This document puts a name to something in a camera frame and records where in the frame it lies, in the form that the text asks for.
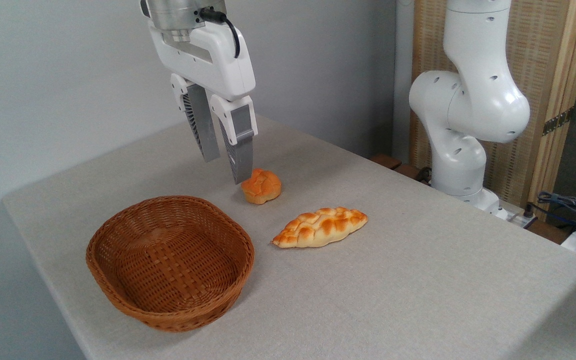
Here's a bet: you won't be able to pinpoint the long braided bread loaf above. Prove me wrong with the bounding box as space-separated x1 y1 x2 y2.
270 206 369 249

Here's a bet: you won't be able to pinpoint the brown wooden blocks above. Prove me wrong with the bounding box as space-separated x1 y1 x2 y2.
368 153 432 185

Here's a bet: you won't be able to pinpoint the grey linen tablecloth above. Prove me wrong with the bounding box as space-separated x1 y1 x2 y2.
2 114 576 360

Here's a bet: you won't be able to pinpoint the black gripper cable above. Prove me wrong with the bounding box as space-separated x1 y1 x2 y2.
199 7 242 59

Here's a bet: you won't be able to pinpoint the brown woven wicker basket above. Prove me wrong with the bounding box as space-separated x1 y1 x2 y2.
86 195 256 333

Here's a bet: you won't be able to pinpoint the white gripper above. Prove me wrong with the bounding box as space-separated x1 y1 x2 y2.
147 20 259 185

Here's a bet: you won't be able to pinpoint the brass screen hinge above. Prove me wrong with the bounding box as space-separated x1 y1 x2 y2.
542 107 574 137

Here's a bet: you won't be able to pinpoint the round orange bread roll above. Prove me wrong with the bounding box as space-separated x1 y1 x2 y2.
241 168 283 205

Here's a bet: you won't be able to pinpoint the bundle of dark cables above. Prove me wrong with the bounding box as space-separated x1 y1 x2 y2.
535 191 576 237

